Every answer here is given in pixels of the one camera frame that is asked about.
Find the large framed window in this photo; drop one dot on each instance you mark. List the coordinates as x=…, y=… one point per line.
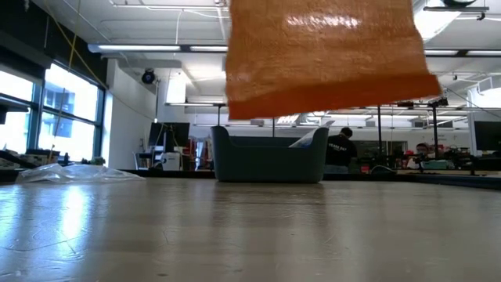
x=70, y=98

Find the black aluminium table frame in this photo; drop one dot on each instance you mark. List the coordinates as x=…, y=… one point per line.
x=430, y=178

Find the cluttered workbench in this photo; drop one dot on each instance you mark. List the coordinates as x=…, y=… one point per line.
x=450, y=160

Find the long ceiling light strip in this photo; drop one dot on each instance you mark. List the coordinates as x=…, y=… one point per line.
x=137, y=48
x=207, y=48

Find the white box device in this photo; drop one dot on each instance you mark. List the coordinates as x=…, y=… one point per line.
x=170, y=161

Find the dark teal plastic bin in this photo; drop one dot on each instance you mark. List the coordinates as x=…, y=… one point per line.
x=266, y=160

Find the orange elastic bandage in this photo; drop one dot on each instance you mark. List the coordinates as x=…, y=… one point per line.
x=313, y=58

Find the person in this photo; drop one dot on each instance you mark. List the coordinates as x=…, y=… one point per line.
x=420, y=152
x=340, y=152

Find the black stand pole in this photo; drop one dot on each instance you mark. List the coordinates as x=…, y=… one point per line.
x=435, y=129
x=379, y=129

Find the black computer monitor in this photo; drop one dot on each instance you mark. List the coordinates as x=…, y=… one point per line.
x=172, y=133
x=489, y=135

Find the black round ceiling device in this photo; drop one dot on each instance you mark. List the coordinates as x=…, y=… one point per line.
x=148, y=77

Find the cluttered window bench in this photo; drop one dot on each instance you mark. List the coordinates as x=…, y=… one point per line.
x=35, y=158

